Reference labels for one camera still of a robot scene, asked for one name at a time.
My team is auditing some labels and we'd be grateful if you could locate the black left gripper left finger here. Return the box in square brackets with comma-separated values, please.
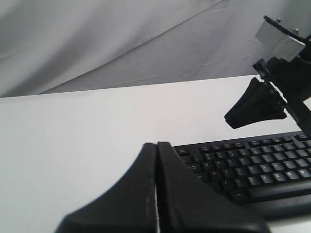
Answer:
[56, 143, 157, 233]

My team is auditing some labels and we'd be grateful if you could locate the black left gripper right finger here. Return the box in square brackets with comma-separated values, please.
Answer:
[156, 142, 269, 233]

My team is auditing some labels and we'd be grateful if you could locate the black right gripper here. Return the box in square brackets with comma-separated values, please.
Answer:
[224, 40, 311, 136]

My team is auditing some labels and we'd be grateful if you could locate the black acer keyboard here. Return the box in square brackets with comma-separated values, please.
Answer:
[175, 131, 311, 219]

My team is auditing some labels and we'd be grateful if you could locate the grey backdrop cloth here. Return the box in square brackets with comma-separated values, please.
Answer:
[0, 0, 311, 97]

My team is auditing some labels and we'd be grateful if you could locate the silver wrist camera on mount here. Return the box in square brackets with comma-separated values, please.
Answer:
[256, 16, 310, 62]

